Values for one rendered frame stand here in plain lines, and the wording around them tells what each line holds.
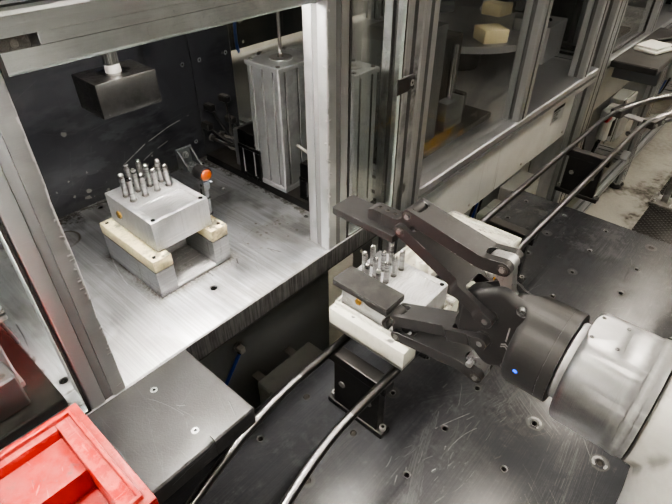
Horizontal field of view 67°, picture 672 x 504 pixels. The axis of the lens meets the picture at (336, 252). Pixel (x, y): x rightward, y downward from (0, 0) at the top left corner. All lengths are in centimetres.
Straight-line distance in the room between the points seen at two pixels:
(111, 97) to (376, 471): 65
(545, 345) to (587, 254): 96
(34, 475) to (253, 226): 51
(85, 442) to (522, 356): 42
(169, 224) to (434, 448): 54
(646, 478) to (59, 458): 51
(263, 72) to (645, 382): 72
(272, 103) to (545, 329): 64
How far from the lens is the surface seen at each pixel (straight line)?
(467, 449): 90
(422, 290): 76
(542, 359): 40
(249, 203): 98
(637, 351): 40
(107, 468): 57
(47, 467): 61
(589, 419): 40
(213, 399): 66
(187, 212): 77
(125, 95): 74
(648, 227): 289
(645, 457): 40
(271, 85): 90
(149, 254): 78
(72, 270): 57
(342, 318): 78
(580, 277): 127
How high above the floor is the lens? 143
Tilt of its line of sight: 38 degrees down
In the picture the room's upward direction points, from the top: straight up
